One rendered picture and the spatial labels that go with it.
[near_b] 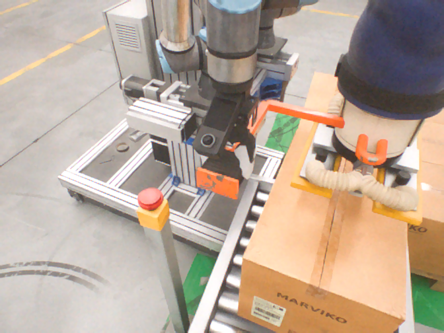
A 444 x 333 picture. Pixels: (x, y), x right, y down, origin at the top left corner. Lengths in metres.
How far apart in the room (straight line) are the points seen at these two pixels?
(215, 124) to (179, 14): 0.58
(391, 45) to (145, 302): 1.63
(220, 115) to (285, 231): 0.50
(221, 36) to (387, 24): 0.32
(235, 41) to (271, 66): 1.19
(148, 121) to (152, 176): 0.85
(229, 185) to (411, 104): 0.37
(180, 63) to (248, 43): 0.68
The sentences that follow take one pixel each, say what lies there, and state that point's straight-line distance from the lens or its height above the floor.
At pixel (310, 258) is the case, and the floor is 0.95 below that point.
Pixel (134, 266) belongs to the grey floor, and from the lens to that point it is 1.99.
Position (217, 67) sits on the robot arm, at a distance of 0.48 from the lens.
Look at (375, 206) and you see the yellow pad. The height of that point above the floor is 1.15.
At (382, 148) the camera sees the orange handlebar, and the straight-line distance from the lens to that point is 0.74.
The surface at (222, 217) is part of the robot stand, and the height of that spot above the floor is 0.21.
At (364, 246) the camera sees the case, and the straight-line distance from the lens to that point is 0.96.
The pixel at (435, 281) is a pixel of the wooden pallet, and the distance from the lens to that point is 2.13.
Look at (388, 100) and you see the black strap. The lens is 0.68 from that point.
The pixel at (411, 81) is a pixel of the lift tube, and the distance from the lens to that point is 0.67.
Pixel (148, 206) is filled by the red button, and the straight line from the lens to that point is 0.87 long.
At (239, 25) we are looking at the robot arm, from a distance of 0.45.
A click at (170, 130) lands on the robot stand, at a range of 1.26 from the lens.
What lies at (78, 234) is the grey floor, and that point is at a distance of 2.22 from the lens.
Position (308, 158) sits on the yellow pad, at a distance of 0.84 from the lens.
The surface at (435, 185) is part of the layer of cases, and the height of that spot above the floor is 0.54.
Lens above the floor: 1.70
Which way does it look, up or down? 45 degrees down
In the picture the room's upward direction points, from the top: straight up
